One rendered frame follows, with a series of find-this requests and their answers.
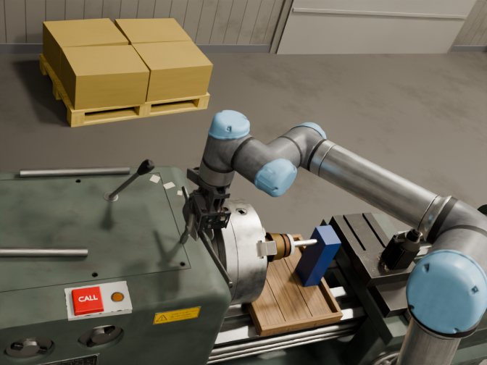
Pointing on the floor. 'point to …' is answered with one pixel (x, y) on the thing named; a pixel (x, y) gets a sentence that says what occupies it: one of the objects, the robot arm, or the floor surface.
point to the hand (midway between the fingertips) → (196, 232)
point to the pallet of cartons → (123, 68)
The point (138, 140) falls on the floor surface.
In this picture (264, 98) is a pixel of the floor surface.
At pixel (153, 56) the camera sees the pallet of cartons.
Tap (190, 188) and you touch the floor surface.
